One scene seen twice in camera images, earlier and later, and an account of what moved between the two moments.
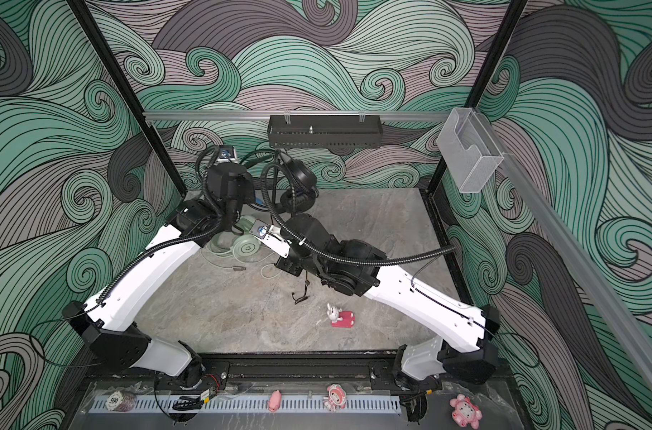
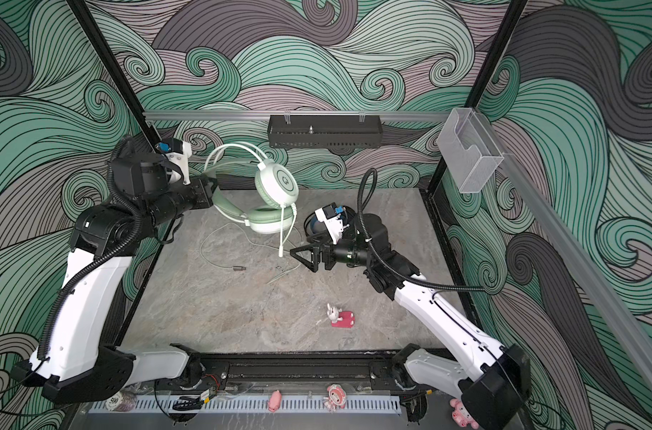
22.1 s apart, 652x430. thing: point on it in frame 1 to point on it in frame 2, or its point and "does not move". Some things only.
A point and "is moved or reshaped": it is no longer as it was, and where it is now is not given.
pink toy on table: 340,319 does not move
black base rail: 267,367 does not move
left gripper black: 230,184 to 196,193
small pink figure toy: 275,400 does not move
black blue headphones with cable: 299,193 is moved or reshaped
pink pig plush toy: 465,412 does not move
